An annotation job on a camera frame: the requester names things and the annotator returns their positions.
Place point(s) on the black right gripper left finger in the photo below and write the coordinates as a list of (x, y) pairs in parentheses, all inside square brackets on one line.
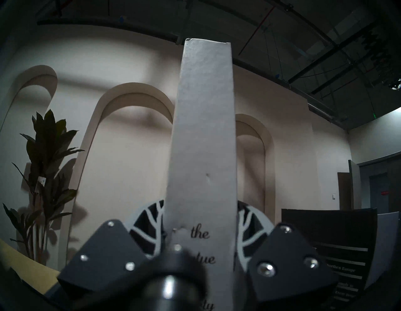
[(103, 257)]

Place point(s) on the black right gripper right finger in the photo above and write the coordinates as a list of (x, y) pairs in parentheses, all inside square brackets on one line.
[(288, 263)]

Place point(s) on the black Fashion book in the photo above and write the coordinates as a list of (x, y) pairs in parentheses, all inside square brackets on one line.
[(329, 225)]

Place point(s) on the grey Statue of Liberty book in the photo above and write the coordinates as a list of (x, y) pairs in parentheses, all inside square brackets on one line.
[(203, 141)]

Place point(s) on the light wooden table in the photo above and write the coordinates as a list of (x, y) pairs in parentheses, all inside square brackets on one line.
[(25, 266)]

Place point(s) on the white plant tag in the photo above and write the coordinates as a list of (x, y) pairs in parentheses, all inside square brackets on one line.
[(41, 181)]

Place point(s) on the dark grey door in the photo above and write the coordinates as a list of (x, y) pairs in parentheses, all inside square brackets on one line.
[(354, 188)]

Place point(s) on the tall dark green plant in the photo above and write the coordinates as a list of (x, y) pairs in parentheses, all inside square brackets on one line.
[(47, 141)]

